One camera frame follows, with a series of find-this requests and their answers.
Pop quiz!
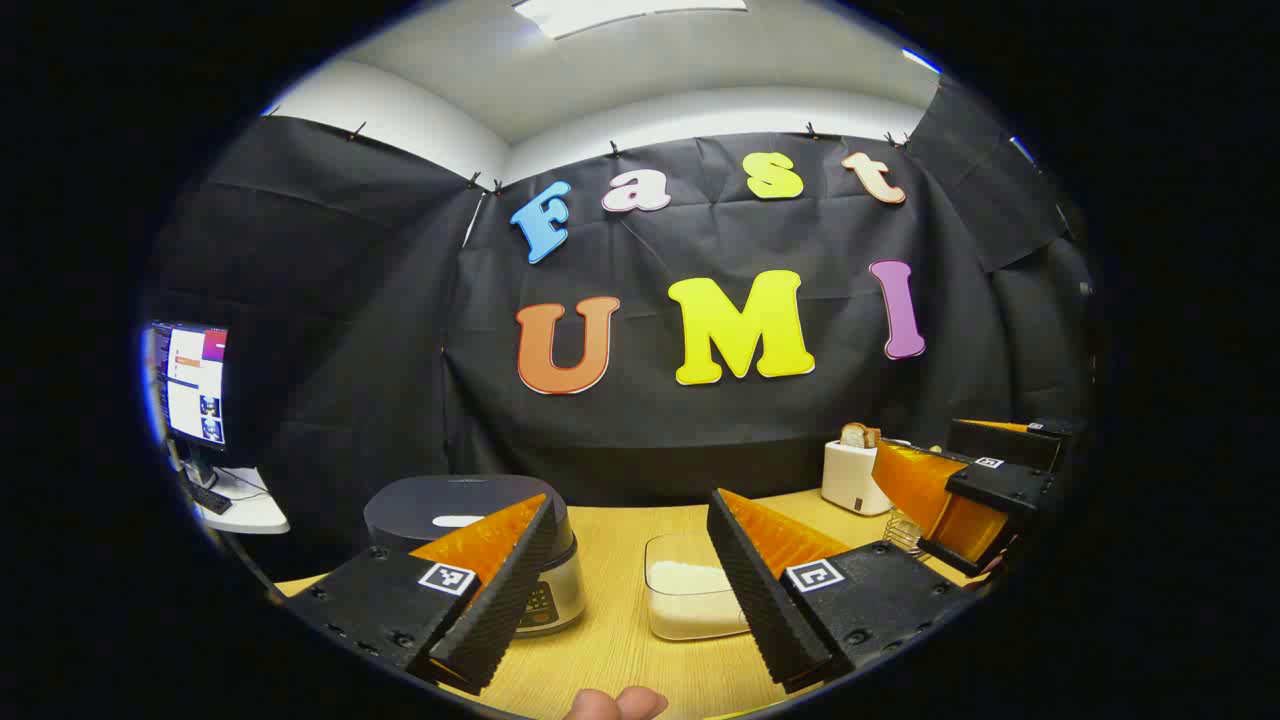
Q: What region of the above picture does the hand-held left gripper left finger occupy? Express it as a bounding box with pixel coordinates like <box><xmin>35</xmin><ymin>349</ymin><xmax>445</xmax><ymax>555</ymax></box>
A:
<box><xmin>283</xmin><ymin>492</ymin><xmax>559</xmax><ymax>698</ymax></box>

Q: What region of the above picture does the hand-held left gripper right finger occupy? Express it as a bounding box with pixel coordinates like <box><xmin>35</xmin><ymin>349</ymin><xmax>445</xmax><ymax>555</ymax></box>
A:
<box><xmin>706</xmin><ymin>488</ymin><xmax>976</xmax><ymax>691</ymax></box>

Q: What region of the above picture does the black silver rice cooker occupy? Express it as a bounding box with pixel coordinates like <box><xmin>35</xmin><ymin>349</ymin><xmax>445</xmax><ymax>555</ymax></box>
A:
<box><xmin>363</xmin><ymin>475</ymin><xmax>588</xmax><ymax>638</ymax></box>

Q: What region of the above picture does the white toaster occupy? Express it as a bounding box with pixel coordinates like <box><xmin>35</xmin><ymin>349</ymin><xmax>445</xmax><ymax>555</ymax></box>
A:
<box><xmin>821</xmin><ymin>438</ymin><xmax>896</xmax><ymax>517</ymax></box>

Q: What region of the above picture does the white side table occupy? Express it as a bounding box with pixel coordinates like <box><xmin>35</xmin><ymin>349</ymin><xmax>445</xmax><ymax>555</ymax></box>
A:
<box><xmin>175</xmin><ymin>465</ymin><xmax>291</xmax><ymax>536</ymax></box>

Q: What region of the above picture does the black backdrop cloth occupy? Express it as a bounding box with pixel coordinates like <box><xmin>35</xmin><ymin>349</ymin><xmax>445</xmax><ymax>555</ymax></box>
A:
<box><xmin>145</xmin><ymin>75</ymin><xmax>1096</xmax><ymax>591</ymax></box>

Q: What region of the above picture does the computer monitor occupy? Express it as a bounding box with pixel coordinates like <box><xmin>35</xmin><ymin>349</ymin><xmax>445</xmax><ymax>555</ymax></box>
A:
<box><xmin>150</xmin><ymin>320</ymin><xmax>231</xmax><ymax>471</ymax></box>

